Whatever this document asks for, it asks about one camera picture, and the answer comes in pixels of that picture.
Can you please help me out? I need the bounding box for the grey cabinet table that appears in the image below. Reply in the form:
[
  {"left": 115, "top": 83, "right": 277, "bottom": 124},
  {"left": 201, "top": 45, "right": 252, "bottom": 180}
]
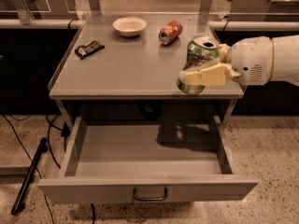
[{"left": 47, "top": 13, "right": 248, "bottom": 129}]

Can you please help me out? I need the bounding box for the white bowl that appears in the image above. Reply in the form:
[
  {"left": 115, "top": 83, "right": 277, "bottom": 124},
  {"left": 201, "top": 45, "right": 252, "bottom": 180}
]
[{"left": 112, "top": 17, "right": 147, "bottom": 37}]

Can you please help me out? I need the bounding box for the orange soda can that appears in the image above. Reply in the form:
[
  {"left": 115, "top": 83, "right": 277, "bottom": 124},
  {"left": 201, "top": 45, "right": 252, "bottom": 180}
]
[{"left": 159, "top": 21, "right": 183, "bottom": 45}]

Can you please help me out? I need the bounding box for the metal drawer handle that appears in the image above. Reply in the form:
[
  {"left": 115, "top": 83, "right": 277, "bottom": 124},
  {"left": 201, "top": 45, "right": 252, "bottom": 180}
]
[{"left": 133, "top": 188, "right": 168, "bottom": 202}]

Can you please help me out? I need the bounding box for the open grey top drawer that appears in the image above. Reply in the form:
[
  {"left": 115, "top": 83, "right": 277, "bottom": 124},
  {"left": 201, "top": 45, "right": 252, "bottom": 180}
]
[{"left": 38, "top": 117, "right": 258, "bottom": 203}]

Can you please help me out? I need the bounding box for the black floor cable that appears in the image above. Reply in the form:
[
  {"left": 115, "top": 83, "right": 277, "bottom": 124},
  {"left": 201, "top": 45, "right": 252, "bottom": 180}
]
[{"left": 0, "top": 114, "right": 57, "bottom": 224}]

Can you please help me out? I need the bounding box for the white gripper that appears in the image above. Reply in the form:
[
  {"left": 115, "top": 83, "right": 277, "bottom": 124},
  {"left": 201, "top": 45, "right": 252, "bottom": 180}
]
[{"left": 178, "top": 36, "right": 273, "bottom": 86}]

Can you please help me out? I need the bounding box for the green soda can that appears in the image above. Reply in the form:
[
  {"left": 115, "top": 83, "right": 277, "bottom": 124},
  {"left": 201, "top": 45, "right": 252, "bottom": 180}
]
[{"left": 177, "top": 35, "right": 219, "bottom": 94}]

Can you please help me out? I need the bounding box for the black bar on floor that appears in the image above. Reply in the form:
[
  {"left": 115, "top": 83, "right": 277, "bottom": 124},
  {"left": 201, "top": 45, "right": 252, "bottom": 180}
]
[{"left": 10, "top": 138, "right": 48, "bottom": 216}]

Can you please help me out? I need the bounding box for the black snack packet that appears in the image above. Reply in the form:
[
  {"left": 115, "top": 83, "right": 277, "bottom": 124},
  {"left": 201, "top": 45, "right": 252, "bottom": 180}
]
[{"left": 75, "top": 40, "right": 105, "bottom": 60}]

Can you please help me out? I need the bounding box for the white horizontal rail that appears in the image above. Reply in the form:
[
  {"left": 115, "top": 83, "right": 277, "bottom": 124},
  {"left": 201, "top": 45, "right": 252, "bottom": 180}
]
[{"left": 0, "top": 18, "right": 299, "bottom": 32}]

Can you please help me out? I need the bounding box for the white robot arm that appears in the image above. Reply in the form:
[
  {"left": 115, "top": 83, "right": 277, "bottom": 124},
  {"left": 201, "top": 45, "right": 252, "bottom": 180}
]
[{"left": 178, "top": 35, "right": 299, "bottom": 87}]

